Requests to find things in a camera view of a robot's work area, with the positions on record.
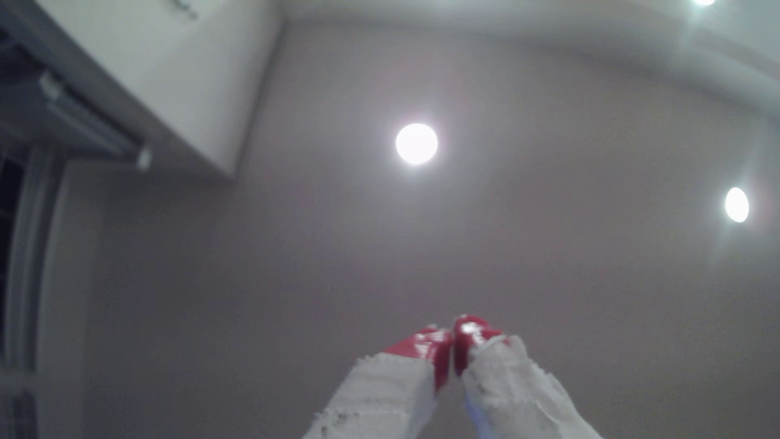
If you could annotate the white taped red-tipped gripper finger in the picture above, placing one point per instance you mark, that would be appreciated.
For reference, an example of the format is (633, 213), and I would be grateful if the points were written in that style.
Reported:
(390, 390)
(512, 390)

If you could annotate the white wall cabinet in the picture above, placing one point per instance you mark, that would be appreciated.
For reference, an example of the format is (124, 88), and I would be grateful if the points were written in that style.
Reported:
(164, 73)

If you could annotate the grey window frame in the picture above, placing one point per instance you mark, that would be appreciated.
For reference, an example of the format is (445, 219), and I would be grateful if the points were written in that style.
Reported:
(27, 262)

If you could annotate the grey curtain rail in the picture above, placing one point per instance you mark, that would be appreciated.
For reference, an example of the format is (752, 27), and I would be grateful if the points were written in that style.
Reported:
(91, 122)

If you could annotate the round ceiling light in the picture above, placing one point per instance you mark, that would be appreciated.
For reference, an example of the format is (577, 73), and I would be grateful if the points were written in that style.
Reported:
(416, 144)
(737, 205)
(704, 2)

